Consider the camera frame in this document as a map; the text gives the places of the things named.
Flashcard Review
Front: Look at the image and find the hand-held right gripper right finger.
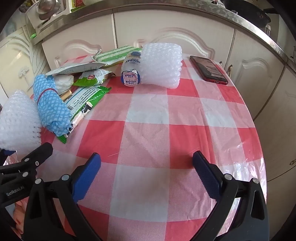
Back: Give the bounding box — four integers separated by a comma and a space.
192, 151, 270, 241

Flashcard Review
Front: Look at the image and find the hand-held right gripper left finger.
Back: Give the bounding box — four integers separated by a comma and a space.
22, 152, 102, 241

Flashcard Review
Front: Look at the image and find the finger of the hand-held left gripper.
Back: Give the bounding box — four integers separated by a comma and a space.
0, 142, 53, 184
0, 149, 17, 165

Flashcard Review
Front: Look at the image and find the salmon plastic bucket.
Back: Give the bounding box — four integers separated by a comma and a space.
13, 199, 29, 234

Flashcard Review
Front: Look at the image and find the bubble wrap roll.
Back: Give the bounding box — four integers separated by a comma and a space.
138, 43, 184, 90
0, 90, 42, 151

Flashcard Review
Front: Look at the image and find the small clear plastic bottle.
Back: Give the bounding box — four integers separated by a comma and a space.
121, 51, 142, 87

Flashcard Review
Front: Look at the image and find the green striped cloth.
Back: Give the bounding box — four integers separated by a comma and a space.
91, 45, 142, 67

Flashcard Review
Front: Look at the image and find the blue patterned cloth roll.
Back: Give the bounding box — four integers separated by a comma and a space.
33, 74, 73, 137

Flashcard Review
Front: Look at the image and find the red white checked tablecloth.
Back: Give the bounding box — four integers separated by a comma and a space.
30, 52, 266, 241

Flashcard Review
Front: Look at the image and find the small tan wrapper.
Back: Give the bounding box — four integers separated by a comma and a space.
60, 90, 73, 101

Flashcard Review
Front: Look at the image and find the crumpled white tissue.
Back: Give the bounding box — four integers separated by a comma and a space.
54, 75, 74, 95

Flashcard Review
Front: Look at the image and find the white cabinet door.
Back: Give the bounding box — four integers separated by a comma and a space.
42, 13, 115, 70
113, 10, 236, 70
252, 67, 296, 232
214, 29, 286, 121

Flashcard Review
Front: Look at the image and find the flat white plastic pouch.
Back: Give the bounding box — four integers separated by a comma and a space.
46, 62, 104, 76

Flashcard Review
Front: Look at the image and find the green snack wrapper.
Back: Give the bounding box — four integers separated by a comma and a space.
73, 69, 116, 87

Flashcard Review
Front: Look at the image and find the red smartphone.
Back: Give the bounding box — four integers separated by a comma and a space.
190, 55, 229, 85

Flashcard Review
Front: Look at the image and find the white dish rack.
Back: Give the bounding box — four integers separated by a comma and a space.
24, 0, 72, 35

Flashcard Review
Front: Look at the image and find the steel ladle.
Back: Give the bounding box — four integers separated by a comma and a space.
38, 0, 58, 14

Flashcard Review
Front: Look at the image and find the white kitchen cabinet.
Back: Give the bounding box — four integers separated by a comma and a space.
30, 0, 296, 72

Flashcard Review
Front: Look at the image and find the black frying pan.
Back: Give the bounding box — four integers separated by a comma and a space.
222, 0, 272, 26

